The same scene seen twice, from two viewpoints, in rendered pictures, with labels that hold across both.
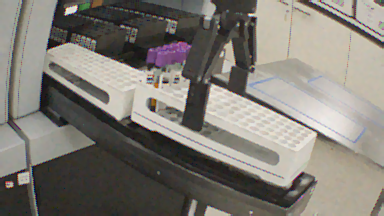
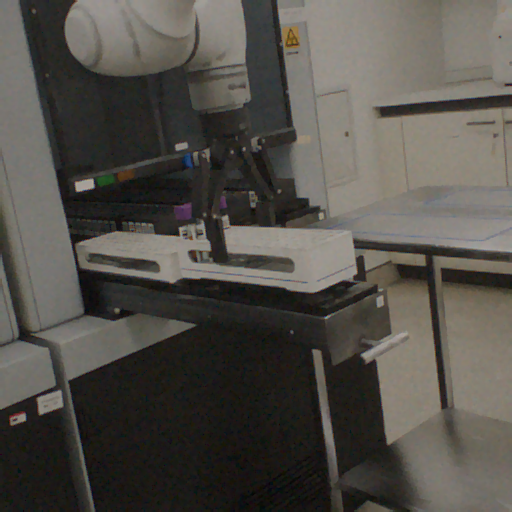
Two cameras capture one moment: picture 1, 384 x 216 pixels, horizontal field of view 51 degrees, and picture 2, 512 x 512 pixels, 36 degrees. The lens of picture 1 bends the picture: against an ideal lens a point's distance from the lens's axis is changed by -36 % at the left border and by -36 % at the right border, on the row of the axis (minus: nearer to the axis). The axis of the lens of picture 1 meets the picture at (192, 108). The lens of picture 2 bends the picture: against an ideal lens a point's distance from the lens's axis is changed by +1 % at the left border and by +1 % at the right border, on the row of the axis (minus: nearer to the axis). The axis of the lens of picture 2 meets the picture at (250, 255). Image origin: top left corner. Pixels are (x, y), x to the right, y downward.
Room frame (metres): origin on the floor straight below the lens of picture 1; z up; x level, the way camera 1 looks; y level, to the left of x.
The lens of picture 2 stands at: (-0.31, -0.38, 1.14)
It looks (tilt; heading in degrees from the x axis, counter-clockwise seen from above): 13 degrees down; 17
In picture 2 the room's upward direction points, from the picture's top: 9 degrees counter-clockwise
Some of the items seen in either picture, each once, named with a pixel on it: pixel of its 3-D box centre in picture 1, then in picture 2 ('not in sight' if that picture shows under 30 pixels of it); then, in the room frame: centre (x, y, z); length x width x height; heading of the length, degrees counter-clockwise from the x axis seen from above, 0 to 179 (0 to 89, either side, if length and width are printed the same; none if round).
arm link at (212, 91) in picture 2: not in sight; (219, 90); (0.83, -0.03, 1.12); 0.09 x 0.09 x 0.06
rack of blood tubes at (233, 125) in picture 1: (231, 128); (260, 255); (0.81, -0.06, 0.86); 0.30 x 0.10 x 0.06; 59
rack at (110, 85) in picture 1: (87, 76); (142, 258); (0.98, 0.21, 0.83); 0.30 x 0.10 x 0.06; 59
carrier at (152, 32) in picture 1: (148, 33); (227, 210); (1.29, 0.13, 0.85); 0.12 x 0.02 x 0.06; 148
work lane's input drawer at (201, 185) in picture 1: (148, 141); (210, 296); (0.88, 0.06, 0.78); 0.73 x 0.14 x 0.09; 59
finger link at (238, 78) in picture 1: (236, 89); (266, 223); (0.88, -0.06, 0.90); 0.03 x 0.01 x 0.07; 59
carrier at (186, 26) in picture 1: (186, 26); (276, 195); (1.42, 0.05, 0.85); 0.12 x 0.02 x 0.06; 148
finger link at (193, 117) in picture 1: (196, 104); (217, 240); (0.79, 0.00, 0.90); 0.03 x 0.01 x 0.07; 59
